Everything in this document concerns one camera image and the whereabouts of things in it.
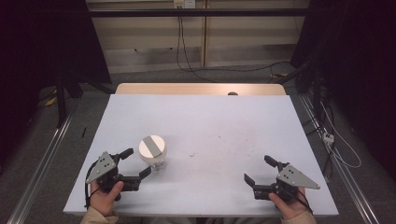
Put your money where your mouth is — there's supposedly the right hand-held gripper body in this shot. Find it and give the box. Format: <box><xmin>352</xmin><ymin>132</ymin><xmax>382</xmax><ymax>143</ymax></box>
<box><xmin>253</xmin><ymin>161</ymin><xmax>321</xmax><ymax>203</ymax></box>

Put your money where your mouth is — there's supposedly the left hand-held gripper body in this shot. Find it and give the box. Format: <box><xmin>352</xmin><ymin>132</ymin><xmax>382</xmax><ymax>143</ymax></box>
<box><xmin>85</xmin><ymin>150</ymin><xmax>142</xmax><ymax>202</ymax></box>

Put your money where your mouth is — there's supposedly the glass jar with white lid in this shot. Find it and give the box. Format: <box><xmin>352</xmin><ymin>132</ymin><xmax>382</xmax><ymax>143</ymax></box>
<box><xmin>138</xmin><ymin>134</ymin><xmax>168</xmax><ymax>172</ymax></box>

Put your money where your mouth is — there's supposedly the person's left hand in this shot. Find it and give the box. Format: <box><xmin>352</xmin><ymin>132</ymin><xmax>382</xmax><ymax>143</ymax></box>
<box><xmin>89</xmin><ymin>180</ymin><xmax>125</xmax><ymax>217</ymax></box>

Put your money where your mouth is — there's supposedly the person's right hand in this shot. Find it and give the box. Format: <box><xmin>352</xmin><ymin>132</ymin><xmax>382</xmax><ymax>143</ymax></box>
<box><xmin>269</xmin><ymin>188</ymin><xmax>309</xmax><ymax>221</ymax></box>

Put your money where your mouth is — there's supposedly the black metal stand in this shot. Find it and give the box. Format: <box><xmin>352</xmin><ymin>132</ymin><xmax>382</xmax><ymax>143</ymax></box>
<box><xmin>275</xmin><ymin>59</ymin><xmax>326</xmax><ymax>125</ymax></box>
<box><xmin>53</xmin><ymin>60</ymin><xmax>117</xmax><ymax>129</ymax></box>

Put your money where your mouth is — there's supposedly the light wooden table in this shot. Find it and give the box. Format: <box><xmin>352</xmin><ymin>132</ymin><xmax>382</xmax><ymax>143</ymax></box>
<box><xmin>115</xmin><ymin>82</ymin><xmax>287</xmax><ymax>96</ymax></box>

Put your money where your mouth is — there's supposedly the yellow floor tape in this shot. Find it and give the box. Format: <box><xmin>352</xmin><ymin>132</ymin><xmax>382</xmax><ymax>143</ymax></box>
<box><xmin>44</xmin><ymin>89</ymin><xmax>59</xmax><ymax>107</ymax></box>

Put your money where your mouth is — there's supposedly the black curtain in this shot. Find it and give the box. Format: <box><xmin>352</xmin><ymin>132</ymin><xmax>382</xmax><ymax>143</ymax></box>
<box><xmin>0</xmin><ymin>0</ymin><xmax>112</xmax><ymax>162</ymax></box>
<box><xmin>290</xmin><ymin>0</ymin><xmax>396</xmax><ymax>180</ymax></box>

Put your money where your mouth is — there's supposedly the black horizontal bar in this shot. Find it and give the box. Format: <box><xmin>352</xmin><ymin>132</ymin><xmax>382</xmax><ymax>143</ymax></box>
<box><xmin>88</xmin><ymin>7</ymin><xmax>309</xmax><ymax>18</ymax></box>

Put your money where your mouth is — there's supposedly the left hand-held gripper black cable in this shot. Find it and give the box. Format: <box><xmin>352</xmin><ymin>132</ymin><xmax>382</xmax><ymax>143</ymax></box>
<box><xmin>84</xmin><ymin>161</ymin><xmax>101</xmax><ymax>209</ymax></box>

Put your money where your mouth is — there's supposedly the hand-held gripper black cable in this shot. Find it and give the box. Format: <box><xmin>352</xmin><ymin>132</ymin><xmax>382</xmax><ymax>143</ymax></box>
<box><xmin>84</xmin><ymin>161</ymin><xmax>101</xmax><ymax>209</ymax></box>
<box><xmin>295</xmin><ymin>189</ymin><xmax>314</xmax><ymax>216</ymax></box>

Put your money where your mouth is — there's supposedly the right hand-held gripper black cable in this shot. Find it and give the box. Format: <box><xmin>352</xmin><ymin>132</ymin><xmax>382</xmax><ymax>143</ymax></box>
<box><xmin>295</xmin><ymin>189</ymin><xmax>314</xmax><ymax>216</ymax></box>

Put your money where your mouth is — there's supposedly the aluminium floor rail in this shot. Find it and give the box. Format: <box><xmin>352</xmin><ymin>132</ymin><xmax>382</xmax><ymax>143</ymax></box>
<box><xmin>298</xmin><ymin>92</ymin><xmax>381</xmax><ymax>224</ymax></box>
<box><xmin>6</xmin><ymin>105</ymin><xmax>78</xmax><ymax>224</ymax></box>

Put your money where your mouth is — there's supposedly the white cable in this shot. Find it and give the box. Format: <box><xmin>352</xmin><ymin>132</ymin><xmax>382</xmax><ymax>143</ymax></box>
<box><xmin>319</xmin><ymin>101</ymin><xmax>362</xmax><ymax>170</ymax></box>

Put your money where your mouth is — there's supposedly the black wall cable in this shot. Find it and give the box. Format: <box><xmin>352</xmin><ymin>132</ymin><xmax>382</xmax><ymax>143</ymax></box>
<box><xmin>179</xmin><ymin>15</ymin><xmax>291</xmax><ymax>74</ymax></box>
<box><xmin>176</xmin><ymin>15</ymin><xmax>217</xmax><ymax>83</ymax></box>

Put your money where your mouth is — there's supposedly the white wall socket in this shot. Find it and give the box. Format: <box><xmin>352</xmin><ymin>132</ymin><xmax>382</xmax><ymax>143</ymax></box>
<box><xmin>173</xmin><ymin>0</ymin><xmax>197</xmax><ymax>9</ymax></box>

